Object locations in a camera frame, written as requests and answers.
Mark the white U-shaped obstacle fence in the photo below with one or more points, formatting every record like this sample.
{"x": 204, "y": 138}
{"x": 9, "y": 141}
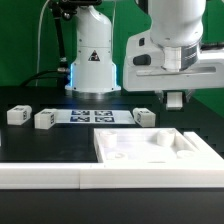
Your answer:
{"x": 208, "y": 173}

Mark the white sheet with tags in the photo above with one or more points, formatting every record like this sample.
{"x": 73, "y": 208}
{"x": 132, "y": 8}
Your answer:
{"x": 94, "y": 116}

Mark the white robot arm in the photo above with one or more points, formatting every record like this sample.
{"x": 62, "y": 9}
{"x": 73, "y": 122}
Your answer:
{"x": 168, "y": 56}

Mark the white square table top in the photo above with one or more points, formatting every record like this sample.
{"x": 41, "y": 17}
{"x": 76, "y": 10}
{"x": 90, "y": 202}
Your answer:
{"x": 148, "y": 145}

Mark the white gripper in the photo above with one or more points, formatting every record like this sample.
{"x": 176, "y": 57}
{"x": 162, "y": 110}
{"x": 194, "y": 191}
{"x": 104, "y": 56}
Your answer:
{"x": 143, "y": 69}

